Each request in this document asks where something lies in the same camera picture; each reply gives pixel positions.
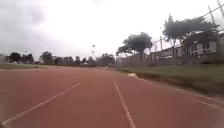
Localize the grey boundary wall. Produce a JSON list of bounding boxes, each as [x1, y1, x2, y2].
[[116, 52, 224, 68]]

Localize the broad dark tree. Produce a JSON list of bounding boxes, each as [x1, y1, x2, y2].
[[115, 31, 154, 61]]

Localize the pale puddle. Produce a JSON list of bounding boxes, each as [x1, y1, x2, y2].
[[127, 72, 141, 80]]

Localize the row of trees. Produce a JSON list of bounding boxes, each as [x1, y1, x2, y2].
[[8, 50, 116, 67]]

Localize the tall dark tree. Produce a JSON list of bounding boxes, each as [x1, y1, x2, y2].
[[162, 13, 221, 60]]

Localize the pale building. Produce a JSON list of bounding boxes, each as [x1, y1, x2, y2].
[[149, 31, 224, 61]]

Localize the floodlight pole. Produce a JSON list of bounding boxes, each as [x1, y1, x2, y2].
[[91, 44, 97, 62]]

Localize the overhead wires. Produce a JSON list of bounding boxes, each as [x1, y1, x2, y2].
[[151, 3, 224, 45]]

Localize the dark kerb strip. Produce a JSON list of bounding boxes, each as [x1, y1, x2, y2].
[[138, 71, 224, 97]]

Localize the utility pole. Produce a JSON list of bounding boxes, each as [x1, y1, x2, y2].
[[159, 35, 164, 52], [207, 5, 218, 25]]

